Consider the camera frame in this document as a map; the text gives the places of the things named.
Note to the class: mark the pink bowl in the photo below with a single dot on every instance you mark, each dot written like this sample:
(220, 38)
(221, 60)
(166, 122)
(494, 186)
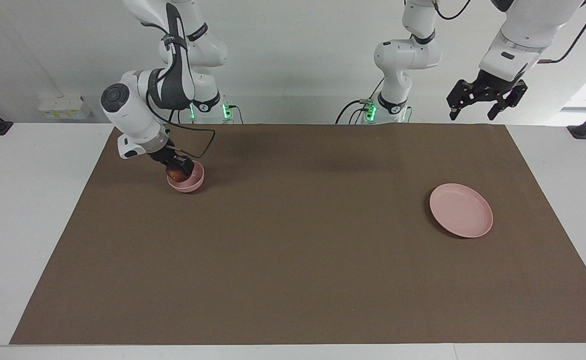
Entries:
(190, 186)

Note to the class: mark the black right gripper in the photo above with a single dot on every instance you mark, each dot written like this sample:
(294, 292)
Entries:
(172, 159)

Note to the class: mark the brown table mat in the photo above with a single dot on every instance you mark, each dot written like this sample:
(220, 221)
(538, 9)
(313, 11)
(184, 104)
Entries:
(292, 260)

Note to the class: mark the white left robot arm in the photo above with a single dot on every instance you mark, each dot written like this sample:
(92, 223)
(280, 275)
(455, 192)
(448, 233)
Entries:
(403, 55)

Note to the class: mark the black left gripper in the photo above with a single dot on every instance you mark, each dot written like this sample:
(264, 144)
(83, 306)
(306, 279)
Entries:
(490, 89)

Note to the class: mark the white socket boxes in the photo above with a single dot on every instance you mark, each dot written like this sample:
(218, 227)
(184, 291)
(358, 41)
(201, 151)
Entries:
(65, 109)

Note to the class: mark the dark red apple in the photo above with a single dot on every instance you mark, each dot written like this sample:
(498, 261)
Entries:
(175, 176)

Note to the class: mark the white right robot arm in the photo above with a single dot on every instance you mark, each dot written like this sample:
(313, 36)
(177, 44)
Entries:
(127, 110)

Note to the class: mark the pink plate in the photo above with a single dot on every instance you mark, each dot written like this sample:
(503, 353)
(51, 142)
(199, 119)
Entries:
(460, 210)

